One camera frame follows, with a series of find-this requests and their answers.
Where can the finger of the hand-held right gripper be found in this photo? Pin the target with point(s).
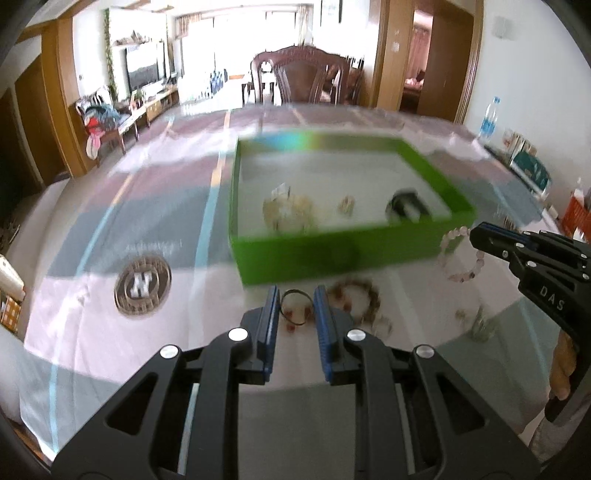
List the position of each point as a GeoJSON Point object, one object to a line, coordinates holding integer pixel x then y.
{"type": "Point", "coordinates": [554, 244]}
{"type": "Point", "coordinates": [503, 251]}

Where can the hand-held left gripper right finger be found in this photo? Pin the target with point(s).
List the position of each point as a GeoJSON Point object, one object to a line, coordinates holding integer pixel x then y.
{"type": "Point", "coordinates": [324, 337]}

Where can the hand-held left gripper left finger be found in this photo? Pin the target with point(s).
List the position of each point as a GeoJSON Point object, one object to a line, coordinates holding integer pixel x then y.
{"type": "Point", "coordinates": [269, 332]}

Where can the green cardboard box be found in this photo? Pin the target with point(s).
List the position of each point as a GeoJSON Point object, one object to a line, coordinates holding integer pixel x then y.
{"type": "Point", "coordinates": [300, 258]}

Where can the white wristwatch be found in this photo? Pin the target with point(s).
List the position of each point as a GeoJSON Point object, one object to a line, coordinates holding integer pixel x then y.
{"type": "Point", "coordinates": [288, 214]}

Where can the person's right hand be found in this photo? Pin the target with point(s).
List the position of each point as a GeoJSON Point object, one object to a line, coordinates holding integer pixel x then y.
{"type": "Point", "coordinates": [563, 369]}

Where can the red plastic basket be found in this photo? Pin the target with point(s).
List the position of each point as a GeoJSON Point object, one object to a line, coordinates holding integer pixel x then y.
{"type": "Point", "coordinates": [577, 217]}

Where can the green packaged box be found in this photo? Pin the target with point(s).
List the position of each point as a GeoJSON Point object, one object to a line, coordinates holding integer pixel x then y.
{"type": "Point", "coordinates": [531, 173]}

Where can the silver foil packets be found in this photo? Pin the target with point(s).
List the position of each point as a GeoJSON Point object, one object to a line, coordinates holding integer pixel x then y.
{"type": "Point", "coordinates": [519, 143]}

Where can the plastic water bottle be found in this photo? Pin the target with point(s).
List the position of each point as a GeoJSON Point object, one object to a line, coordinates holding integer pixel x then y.
{"type": "Point", "coordinates": [488, 122]}

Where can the small pale trinket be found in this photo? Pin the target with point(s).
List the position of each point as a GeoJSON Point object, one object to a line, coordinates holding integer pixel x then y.
{"type": "Point", "coordinates": [346, 205]}

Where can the plaid tablecloth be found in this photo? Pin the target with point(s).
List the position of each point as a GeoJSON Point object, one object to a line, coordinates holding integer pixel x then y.
{"type": "Point", "coordinates": [138, 221]}

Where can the pink curtain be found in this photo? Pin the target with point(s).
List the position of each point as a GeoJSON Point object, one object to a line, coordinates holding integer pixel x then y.
{"type": "Point", "coordinates": [418, 53]}

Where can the wooden armchair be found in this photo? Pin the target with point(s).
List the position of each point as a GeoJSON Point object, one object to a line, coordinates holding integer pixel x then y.
{"type": "Point", "coordinates": [127, 122]}

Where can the wooden television cabinet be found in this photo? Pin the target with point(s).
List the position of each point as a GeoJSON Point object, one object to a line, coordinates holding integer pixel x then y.
{"type": "Point", "coordinates": [159, 101]}

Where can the dark wooden dining chair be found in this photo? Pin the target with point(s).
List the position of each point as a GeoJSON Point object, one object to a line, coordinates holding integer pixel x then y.
{"type": "Point", "coordinates": [304, 78]}

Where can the pile of clothes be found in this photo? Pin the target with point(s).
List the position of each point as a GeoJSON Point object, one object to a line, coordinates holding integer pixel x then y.
{"type": "Point", "coordinates": [99, 124]}

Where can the flat screen television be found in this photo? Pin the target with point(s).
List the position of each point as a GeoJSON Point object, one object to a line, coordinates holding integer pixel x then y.
{"type": "Point", "coordinates": [145, 69]}

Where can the green ivy vine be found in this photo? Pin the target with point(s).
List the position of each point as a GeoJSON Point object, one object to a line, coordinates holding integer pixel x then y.
{"type": "Point", "coordinates": [111, 55]}

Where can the white wall box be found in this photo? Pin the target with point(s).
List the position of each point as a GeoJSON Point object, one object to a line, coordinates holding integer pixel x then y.
{"type": "Point", "coordinates": [502, 27]}

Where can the framed wall picture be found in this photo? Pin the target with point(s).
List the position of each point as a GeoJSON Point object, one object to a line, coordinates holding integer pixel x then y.
{"type": "Point", "coordinates": [330, 10]}

